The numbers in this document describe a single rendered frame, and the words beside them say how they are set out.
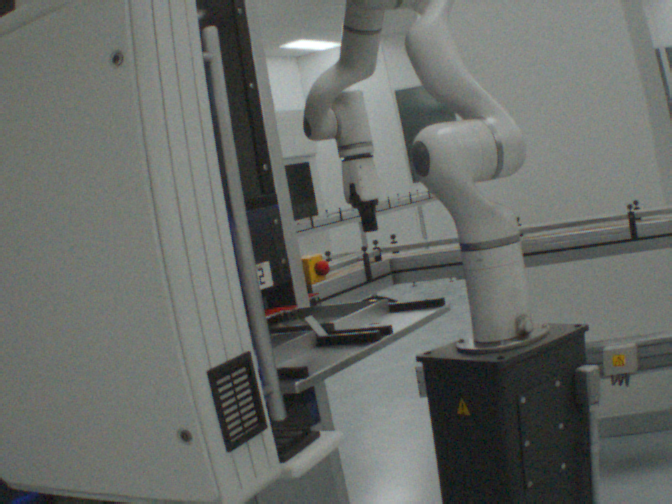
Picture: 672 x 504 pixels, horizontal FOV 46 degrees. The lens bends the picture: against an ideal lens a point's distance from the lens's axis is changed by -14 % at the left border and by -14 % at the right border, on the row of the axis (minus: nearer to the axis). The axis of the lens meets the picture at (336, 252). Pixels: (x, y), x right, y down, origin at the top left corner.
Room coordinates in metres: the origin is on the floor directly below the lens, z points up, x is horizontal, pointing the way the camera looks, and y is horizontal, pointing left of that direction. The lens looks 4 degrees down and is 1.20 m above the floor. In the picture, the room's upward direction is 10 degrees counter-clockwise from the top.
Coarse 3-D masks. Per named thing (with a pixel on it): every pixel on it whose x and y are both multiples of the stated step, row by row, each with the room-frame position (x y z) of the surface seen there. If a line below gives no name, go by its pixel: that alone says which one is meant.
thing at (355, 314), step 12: (372, 300) 2.19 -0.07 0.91; (384, 300) 2.16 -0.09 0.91; (300, 312) 2.30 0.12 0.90; (312, 312) 2.28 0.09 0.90; (324, 312) 2.26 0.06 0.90; (336, 312) 2.24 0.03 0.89; (348, 312) 2.23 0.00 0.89; (360, 312) 2.05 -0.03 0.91; (372, 312) 2.10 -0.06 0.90; (384, 312) 2.15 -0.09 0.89; (300, 324) 2.23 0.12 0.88; (324, 324) 1.96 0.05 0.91; (336, 324) 1.96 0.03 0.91; (348, 324) 2.00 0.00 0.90; (360, 324) 2.04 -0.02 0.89
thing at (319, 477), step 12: (312, 468) 2.24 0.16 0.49; (324, 468) 2.28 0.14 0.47; (276, 480) 2.09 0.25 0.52; (288, 480) 2.13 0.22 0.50; (300, 480) 2.18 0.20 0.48; (312, 480) 2.22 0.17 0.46; (324, 480) 2.27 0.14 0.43; (264, 492) 2.04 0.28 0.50; (276, 492) 2.08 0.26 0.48; (288, 492) 2.12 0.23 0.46; (300, 492) 2.17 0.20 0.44; (312, 492) 2.21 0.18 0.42; (324, 492) 2.26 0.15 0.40
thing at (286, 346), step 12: (252, 336) 1.96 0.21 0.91; (276, 336) 1.93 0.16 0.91; (288, 336) 1.91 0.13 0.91; (300, 336) 1.84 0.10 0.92; (312, 336) 1.87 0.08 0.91; (276, 348) 1.75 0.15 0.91; (288, 348) 1.79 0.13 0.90; (300, 348) 1.82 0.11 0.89; (312, 348) 1.86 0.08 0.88; (276, 360) 1.75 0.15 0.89
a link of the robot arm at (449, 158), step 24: (480, 120) 1.64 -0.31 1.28; (432, 144) 1.58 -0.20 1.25; (456, 144) 1.57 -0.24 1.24; (480, 144) 1.59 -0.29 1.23; (432, 168) 1.58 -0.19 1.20; (456, 168) 1.57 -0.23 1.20; (480, 168) 1.60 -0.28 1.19; (432, 192) 1.64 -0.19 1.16; (456, 192) 1.58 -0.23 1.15; (456, 216) 1.63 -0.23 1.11; (480, 216) 1.59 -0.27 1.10; (504, 216) 1.60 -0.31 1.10; (480, 240) 1.60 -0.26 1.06; (504, 240) 1.60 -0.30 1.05
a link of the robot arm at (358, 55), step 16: (352, 32) 1.94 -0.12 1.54; (368, 32) 1.93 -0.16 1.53; (352, 48) 1.96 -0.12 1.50; (368, 48) 1.96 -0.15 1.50; (336, 64) 2.02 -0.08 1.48; (352, 64) 1.98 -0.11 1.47; (368, 64) 1.98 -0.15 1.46; (320, 80) 2.02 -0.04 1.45; (336, 80) 1.99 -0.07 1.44; (352, 80) 1.99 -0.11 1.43; (320, 96) 2.00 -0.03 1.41; (336, 96) 2.00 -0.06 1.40; (304, 112) 2.06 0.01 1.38; (320, 112) 2.01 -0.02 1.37; (304, 128) 2.07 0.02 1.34; (320, 128) 2.04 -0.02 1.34; (336, 128) 2.06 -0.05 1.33
